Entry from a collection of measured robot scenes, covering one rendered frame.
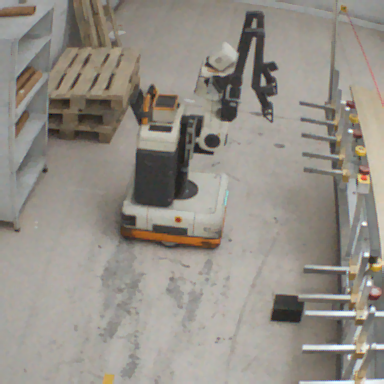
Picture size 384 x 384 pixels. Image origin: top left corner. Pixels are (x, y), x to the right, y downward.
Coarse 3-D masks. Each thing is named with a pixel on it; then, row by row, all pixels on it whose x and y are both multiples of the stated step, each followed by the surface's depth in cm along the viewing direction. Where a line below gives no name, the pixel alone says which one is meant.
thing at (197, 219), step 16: (192, 176) 545; (208, 176) 547; (224, 176) 549; (128, 192) 524; (192, 192) 530; (208, 192) 529; (224, 192) 533; (128, 208) 509; (144, 208) 509; (160, 208) 509; (176, 208) 510; (192, 208) 512; (208, 208) 513; (224, 208) 522; (128, 224) 514; (144, 224) 511; (160, 224) 510; (176, 224) 508; (192, 224) 507; (208, 224) 506; (160, 240) 517; (176, 240) 514; (192, 240) 513; (208, 240) 512
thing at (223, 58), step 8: (216, 48) 476; (224, 48) 467; (232, 48) 478; (216, 56) 466; (224, 56) 464; (232, 56) 467; (216, 64) 468; (224, 64) 468; (232, 64) 467; (224, 72) 471
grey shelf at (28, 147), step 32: (0, 32) 451; (32, 32) 528; (0, 64) 448; (32, 64) 544; (0, 96) 461; (32, 96) 510; (0, 128) 475; (32, 128) 546; (0, 160) 488; (32, 160) 580; (0, 192) 502
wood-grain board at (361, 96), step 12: (360, 96) 548; (372, 96) 552; (360, 108) 527; (372, 108) 531; (360, 120) 509; (372, 120) 512; (372, 132) 494; (372, 144) 478; (372, 156) 463; (372, 168) 449; (372, 180) 436; (372, 192) 428
